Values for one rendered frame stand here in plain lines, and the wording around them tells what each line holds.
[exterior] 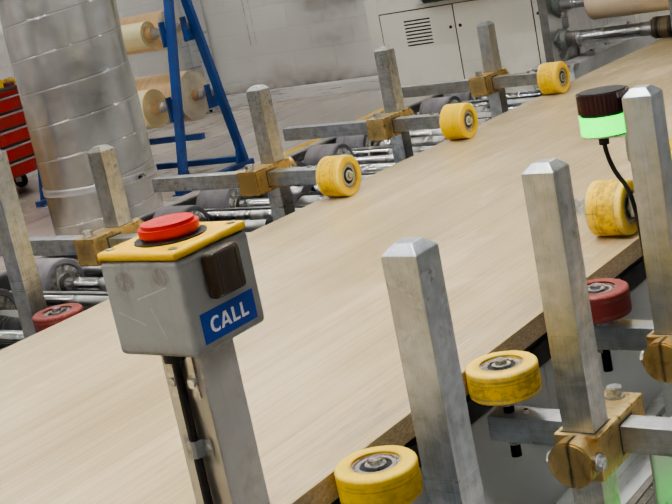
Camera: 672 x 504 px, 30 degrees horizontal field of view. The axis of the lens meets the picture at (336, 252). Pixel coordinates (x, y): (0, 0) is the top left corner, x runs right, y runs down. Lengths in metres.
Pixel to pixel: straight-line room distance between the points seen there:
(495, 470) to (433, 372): 0.54
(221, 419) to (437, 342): 0.26
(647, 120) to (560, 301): 0.28
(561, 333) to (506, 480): 0.37
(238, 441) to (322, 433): 0.46
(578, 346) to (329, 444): 0.27
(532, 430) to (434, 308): 0.38
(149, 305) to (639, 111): 0.78
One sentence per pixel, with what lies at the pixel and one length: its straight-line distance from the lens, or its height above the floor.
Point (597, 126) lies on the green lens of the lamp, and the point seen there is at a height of 1.12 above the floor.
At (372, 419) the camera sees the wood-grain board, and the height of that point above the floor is 0.90.
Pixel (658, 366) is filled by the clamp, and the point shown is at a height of 0.84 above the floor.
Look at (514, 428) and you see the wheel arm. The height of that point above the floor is 0.84.
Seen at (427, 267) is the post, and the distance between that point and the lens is 1.02.
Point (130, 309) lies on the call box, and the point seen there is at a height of 1.18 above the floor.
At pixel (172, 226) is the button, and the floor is 1.23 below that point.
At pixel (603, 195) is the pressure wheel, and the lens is 1.80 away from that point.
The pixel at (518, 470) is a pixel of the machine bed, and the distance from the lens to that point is 1.62.
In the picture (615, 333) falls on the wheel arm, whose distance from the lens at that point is 1.58.
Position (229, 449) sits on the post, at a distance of 0.84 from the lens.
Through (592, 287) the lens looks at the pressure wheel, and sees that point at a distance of 1.59.
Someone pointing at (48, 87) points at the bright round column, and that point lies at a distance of 5.18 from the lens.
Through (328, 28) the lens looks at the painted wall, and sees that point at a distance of 11.69.
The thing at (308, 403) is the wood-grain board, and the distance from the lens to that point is 1.39.
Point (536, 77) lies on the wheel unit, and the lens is 3.24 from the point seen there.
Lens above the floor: 1.38
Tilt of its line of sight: 14 degrees down
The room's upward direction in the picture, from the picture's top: 11 degrees counter-clockwise
